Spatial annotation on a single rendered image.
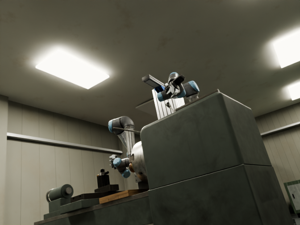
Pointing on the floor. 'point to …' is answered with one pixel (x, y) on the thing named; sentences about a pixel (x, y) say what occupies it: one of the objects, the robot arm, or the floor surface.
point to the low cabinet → (294, 194)
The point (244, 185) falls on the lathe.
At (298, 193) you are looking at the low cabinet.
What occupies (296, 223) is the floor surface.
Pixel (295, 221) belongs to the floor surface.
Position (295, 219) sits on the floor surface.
